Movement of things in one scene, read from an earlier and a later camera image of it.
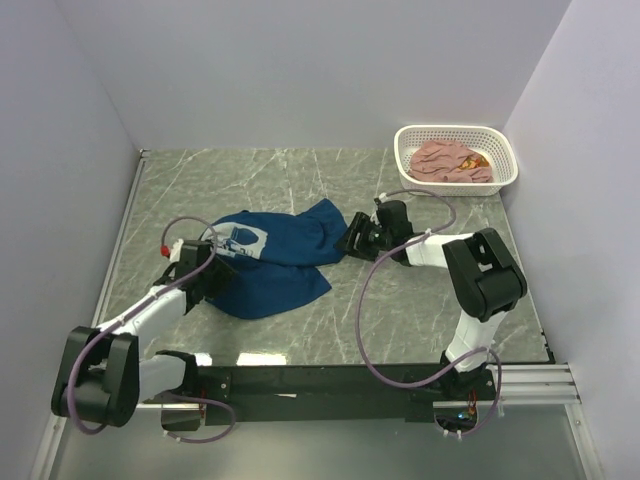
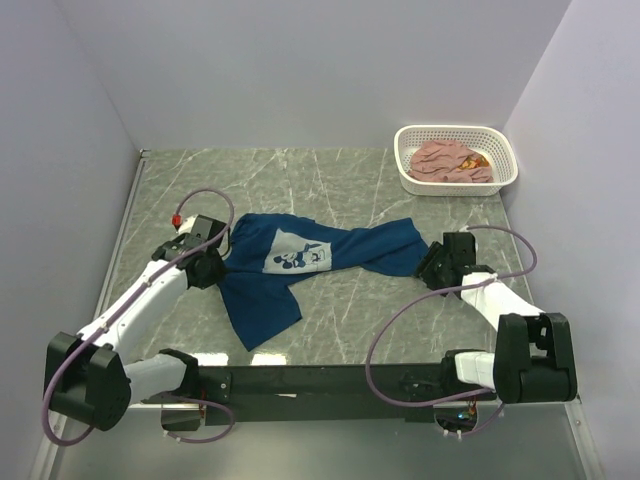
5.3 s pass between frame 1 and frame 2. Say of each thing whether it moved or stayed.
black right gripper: moved
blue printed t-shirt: moved
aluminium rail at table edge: stayed
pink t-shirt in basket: stayed
